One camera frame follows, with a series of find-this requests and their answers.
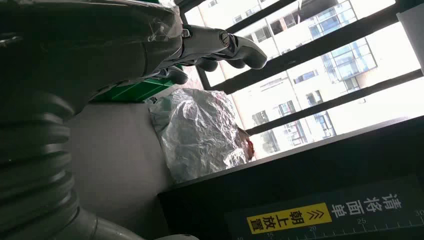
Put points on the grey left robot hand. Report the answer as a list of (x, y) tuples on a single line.
[(99, 43)]

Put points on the green plastic delivery crate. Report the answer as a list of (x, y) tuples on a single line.
[(132, 91)]

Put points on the grey crumpled plastic parcel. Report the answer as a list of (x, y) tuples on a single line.
[(198, 132)]

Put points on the black inbound scanner machine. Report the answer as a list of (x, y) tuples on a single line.
[(298, 172)]

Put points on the black yellow instruction sticker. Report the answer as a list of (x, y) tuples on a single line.
[(288, 220)]

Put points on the dark window frame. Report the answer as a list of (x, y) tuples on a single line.
[(331, 43)]

